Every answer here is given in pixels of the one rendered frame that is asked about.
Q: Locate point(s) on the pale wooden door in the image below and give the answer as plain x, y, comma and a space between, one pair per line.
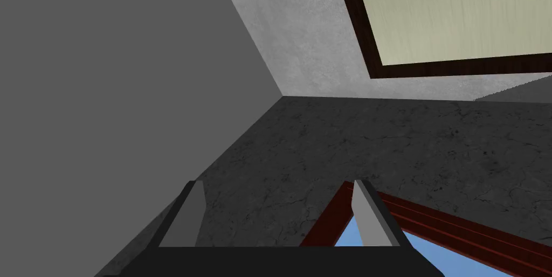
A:
453, 14

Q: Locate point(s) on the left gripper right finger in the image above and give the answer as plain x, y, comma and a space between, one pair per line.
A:
374, 221

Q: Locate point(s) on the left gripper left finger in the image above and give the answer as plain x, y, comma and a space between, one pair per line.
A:
183, 221

